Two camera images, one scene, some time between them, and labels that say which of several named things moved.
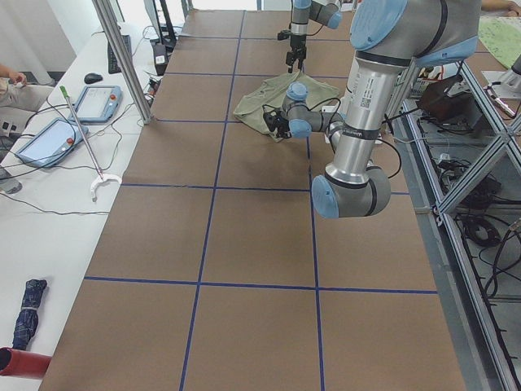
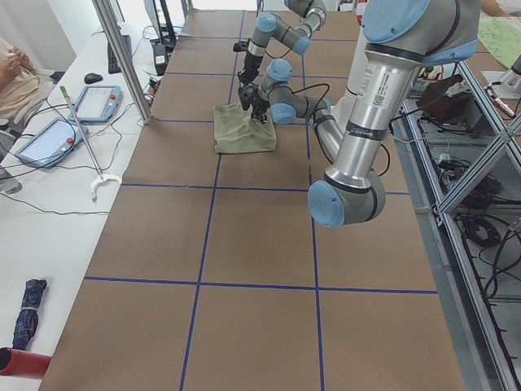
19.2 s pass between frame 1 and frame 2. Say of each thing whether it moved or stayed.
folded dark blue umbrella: stayed
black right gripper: moved
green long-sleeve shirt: moved
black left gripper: moved
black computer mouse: stayed
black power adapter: stayed
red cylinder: stayed
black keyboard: stayed
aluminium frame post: stayed
